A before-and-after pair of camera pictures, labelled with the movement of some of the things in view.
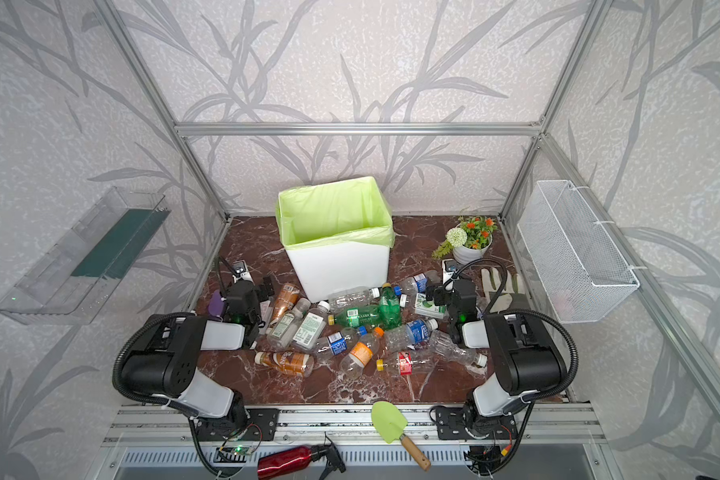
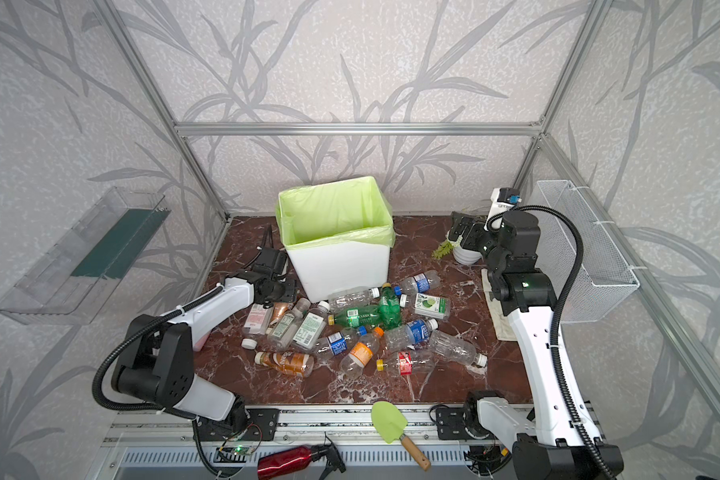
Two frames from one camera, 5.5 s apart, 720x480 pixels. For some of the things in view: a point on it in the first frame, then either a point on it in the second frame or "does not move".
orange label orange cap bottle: [353, 364] does not move
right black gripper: [450, 297] -> [468, 228]
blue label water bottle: [413, 332] does not move
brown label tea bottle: [285, 302] does not move
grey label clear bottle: [285, 326] does not move
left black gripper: [255, 294] -> [269, 262]
